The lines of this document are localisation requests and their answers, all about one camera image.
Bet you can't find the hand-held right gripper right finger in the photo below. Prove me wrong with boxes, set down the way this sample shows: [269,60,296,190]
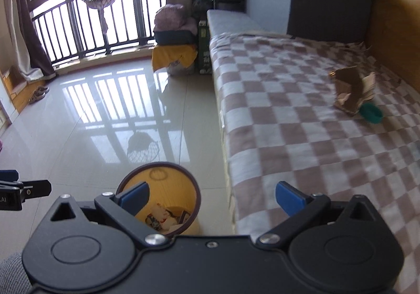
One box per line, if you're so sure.
[256,182,378,246]

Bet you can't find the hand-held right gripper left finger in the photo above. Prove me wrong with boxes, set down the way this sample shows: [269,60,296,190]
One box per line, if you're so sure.
[49,182,167,246]

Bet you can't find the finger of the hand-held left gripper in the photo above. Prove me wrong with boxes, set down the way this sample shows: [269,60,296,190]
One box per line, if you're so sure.
[0,180,53,211]
[0,169,19,182]

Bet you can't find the yellow bin with brown rim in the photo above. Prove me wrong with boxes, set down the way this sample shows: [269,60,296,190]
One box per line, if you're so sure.
[117,162,201,237]

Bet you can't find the white paper scraps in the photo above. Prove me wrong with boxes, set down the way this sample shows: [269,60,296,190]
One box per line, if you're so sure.
[146,203,193,233]

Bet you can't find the checkered bed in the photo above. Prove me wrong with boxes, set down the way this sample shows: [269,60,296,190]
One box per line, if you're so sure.
[209,31,420,294]

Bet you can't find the person's grey trousers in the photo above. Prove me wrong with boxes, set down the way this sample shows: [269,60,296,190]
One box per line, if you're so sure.
[0,252,32,294]

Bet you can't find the low wooden step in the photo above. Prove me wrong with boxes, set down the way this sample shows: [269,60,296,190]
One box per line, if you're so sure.
[0,65,31,115]

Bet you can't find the green round lid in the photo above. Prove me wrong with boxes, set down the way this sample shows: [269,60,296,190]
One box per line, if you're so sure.
[360,104,384,125]

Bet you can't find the torn brown cardboard box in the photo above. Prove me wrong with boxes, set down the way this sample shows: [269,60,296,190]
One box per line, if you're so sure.
[329,66,376,117]

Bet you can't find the yellow cloth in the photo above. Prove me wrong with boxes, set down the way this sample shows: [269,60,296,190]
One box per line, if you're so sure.
[151,43,199,72]

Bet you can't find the brown curtain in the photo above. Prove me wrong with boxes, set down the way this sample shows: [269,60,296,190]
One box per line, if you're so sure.
[0,0,56,80]

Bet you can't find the green cardboard box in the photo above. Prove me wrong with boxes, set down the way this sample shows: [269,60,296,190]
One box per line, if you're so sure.
[197,20,212,75]

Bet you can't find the dark blue folded cushion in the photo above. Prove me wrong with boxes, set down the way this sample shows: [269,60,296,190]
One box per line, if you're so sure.
[154,29,198,46]

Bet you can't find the black balcony railing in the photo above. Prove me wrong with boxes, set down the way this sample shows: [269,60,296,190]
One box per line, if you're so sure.
[31,0,169,62]

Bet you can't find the pink bundled bedding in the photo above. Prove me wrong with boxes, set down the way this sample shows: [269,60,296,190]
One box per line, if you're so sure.
[154,3,198,34]

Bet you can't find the grey padded bench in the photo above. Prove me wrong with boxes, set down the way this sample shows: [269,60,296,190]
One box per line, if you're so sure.
[206,9,265,36]

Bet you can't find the wooden headboard panel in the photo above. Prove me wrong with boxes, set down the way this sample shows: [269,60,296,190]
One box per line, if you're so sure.
[367,0,420,91]

